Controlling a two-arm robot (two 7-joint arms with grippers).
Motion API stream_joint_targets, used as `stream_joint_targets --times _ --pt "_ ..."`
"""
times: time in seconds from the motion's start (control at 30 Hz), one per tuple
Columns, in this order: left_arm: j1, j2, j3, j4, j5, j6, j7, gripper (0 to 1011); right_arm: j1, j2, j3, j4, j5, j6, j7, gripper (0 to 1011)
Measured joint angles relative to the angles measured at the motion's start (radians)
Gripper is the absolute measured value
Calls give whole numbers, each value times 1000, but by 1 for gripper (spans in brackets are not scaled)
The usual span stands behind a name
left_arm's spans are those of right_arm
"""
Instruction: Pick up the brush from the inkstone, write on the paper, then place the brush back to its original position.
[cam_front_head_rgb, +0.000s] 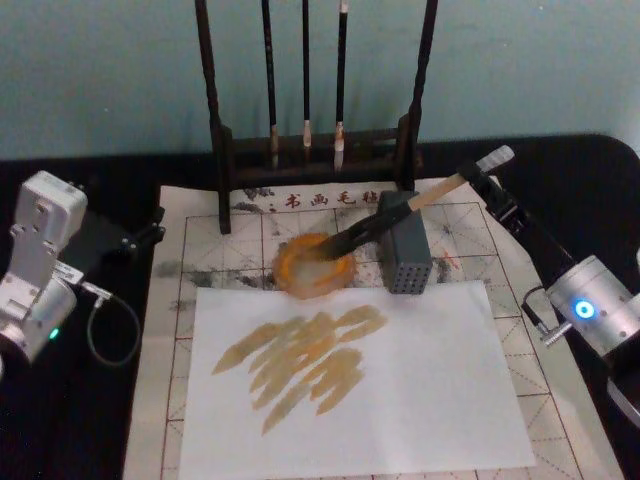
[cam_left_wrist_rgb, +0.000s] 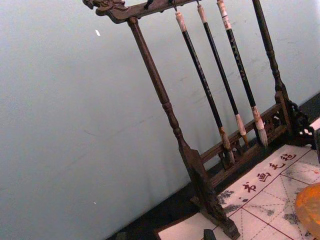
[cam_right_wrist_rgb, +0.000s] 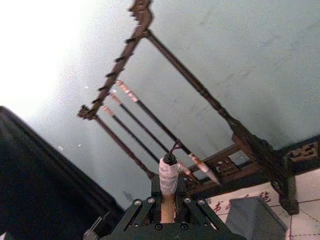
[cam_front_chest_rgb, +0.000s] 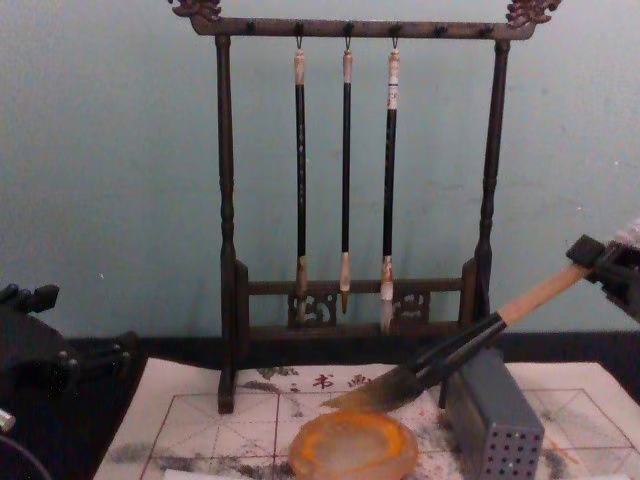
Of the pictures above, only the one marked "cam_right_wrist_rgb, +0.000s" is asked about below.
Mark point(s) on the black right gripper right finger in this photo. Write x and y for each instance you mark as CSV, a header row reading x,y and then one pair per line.
x,y
197,206

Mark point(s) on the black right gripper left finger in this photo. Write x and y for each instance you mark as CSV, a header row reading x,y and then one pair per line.
x,y
143,208

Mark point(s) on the grey square box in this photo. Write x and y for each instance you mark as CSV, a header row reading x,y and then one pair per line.
x,y
255,217

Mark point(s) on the dark wooden brush rack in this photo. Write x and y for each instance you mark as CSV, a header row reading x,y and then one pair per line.
x,y
252,140

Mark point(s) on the white gridded calligraphy mat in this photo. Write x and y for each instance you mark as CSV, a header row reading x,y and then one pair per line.
x,y
303,190

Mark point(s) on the dark carved wooden furniture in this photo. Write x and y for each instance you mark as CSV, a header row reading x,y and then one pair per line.
x,y
303,151

